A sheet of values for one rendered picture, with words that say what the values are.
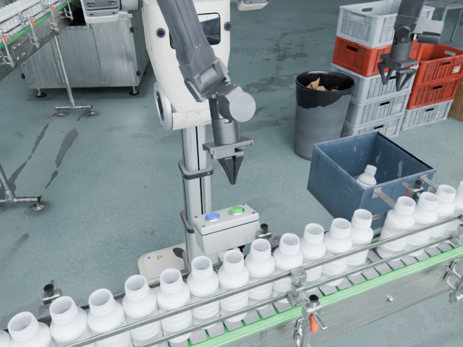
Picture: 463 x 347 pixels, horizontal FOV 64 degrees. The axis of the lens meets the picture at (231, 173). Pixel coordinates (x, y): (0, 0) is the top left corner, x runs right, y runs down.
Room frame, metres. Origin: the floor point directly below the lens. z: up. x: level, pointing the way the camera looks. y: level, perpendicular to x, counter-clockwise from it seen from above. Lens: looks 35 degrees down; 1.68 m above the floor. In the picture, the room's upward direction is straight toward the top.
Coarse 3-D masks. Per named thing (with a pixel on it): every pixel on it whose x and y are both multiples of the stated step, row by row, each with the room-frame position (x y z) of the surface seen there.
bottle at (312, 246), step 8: (312, 224) 0.56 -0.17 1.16; (304, 232) 0.55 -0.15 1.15; (312, 232) 0.56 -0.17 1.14; (320, 232) 0.55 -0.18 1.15; (304, 240) 0.54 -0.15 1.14; (312, 240) 0.53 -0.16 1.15; (320, 240) 0.53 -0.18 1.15; (304, 248) 0.53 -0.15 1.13; (312, 248) 0.52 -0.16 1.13; (320, 248) 0.53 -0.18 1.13; (304, 256) 0.52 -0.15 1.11; (312, 256) 0.51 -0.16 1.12; (320, 256) 0.52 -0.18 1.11; (304, 264) 0.52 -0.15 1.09; (312, 272) 0.51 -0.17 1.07; (320, 272) 0.53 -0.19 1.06; (312, 280) 0.51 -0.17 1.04
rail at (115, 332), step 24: (456, 216) 0.64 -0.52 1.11; (384, 240) 0.56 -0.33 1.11; (216, 264) 0.50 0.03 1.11; (312, 264) 0.50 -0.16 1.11; (240, 288) 0.44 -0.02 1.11; (312, 288) 0.50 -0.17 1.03; (168, 312) 0.39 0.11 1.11; (240, 312) 0.44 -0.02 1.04; (96, 336) 0.34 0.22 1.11; (168, 336) 0.39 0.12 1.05
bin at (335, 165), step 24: (336, 144) 1.28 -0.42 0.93; (360, 144) 1.33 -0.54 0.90; (384, 144) 1.30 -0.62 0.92; (312, 168) 1.23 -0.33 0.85; (336, 168) 1.10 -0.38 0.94; (360, 168) 1.34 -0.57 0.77; (384, 168) 1.27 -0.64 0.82; (408, 168) 1.17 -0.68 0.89; (432, 168) 1.08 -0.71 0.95; (312, 192) 1.21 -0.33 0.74; (336, 192) 1.08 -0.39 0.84; (360, 192) 0.97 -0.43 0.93; (384, 192) 1.00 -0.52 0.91; (336, 216) 1.05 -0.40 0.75; (384, 216) 1.01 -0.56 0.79
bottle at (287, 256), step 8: (280, 240) 0.52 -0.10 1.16; (288, 240) 0.53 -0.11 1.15; (296, 240) 0.52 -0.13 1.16; (280, 248) 0.51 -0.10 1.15; (288, 248) 0.50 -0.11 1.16; (296, 248) 0.50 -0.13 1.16; (280, 256) 0.50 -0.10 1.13; (288, 256) 0.50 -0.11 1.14; (296, 256) 0.50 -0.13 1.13; (280, 264) 0.49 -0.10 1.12; (288, 264) 0.49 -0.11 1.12; (296, 264) 0.49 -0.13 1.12; (280, 272) 0.49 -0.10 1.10; (280, 280) 0.49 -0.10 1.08; (288, 280) 0.49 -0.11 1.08; (280, 288) 0.49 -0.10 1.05; (288, 288) 0.49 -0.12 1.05; (272, 296) 0.50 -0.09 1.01
